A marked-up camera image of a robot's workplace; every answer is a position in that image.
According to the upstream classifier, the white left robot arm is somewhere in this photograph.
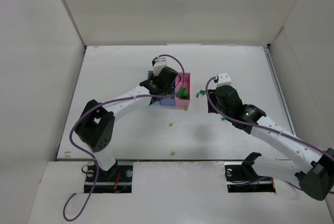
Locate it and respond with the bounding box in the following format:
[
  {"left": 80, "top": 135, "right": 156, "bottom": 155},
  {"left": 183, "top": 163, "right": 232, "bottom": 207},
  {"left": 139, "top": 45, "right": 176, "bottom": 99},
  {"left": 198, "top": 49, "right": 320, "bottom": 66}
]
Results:
[{"left": 74, "top": 66, "right": 178, "bottom": 178}]

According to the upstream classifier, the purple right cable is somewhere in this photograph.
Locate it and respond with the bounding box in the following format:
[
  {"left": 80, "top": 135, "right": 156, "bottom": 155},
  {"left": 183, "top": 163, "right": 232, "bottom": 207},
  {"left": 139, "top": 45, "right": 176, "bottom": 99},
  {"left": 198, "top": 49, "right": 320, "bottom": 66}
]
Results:
[{"left": 205, "top": 76, "right": 334, "bottom": 191}]

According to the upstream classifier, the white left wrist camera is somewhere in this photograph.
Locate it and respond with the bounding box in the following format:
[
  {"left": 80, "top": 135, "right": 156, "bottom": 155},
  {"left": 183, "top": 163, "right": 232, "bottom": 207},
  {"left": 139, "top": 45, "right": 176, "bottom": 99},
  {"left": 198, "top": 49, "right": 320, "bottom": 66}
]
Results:
[{"left": 152, "top": 57, "right": 166, "bottom": 76}]

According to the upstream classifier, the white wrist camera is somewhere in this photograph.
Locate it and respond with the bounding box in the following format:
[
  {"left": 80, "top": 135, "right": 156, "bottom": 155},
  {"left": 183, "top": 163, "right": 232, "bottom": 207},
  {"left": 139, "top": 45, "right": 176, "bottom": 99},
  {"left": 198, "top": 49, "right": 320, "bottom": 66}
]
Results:
[
  {"left": 152, "top": 57, "right": 166, "bottom": 76},
  {"left": 213, "top": 72, "right": 232, "bottom": 88}
]

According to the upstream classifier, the purple blue container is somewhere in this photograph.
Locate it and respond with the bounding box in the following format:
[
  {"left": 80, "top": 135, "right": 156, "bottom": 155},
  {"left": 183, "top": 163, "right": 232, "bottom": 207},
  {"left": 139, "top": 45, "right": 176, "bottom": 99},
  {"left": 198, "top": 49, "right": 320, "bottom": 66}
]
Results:
[{"left": 160, "top": 97, "right": 175, "bottom": 107}]

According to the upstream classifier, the purple cable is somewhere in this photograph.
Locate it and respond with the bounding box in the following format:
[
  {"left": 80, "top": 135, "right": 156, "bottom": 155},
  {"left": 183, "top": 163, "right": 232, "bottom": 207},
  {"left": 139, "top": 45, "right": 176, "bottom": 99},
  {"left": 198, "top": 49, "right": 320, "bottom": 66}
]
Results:
[
  {"left": 62, "top": 54, "right": 183, "bottom": 221},
  {"left": 205, "top": 76, "right": 334, "bottom": 191}
]

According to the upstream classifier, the pink container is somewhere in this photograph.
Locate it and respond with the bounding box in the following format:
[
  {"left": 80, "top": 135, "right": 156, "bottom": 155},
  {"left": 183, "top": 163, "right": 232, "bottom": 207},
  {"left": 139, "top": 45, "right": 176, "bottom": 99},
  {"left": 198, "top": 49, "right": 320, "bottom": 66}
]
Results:
[{"left": 175, "top": 73, "right": 190, "bottom": 108}]

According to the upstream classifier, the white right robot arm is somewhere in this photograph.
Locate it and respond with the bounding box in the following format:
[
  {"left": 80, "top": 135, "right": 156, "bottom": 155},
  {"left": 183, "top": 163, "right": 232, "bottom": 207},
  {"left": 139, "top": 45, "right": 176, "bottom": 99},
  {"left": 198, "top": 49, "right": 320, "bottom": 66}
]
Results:
[{"left": 206, "top": 85, "right": 333, "bottom": 201}]

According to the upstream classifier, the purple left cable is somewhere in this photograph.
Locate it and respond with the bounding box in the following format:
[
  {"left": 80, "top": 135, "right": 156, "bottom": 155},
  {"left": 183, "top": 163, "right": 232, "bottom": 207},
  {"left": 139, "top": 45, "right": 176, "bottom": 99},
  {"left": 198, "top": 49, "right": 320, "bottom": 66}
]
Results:
[{"left": 62, "top": 54, "right": 183, "bottom": 221}]

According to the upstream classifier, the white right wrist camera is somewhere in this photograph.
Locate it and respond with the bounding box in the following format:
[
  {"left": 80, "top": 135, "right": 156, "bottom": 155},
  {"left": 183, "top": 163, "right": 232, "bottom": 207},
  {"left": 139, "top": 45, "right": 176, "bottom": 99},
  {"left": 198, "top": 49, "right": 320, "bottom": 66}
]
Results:
[{"left": 213, "top": 72, "right": 232, "bottom": 88}]

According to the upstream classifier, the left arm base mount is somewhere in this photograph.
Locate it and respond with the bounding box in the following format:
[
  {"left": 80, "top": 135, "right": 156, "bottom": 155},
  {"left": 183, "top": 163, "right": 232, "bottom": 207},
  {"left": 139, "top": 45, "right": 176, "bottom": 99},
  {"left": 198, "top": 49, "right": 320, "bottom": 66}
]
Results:
[{"left": 81, "top": 161, "right": 133, "bottom": 194}]

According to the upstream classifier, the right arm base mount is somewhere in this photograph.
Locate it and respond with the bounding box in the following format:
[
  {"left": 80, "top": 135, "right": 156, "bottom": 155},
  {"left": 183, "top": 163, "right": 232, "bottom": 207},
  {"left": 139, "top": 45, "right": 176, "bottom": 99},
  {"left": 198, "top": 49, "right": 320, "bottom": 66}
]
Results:
[{"left": 224, "top": 152, "right": 276, "bottom": 193}]

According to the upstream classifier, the dark green plate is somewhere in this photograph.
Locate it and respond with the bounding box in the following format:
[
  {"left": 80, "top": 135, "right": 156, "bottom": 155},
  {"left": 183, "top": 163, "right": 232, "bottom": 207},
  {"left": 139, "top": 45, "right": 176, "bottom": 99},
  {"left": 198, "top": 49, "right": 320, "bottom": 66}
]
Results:
[{"left": 176, "top": 87, "right": 186, "bottom": 98}]

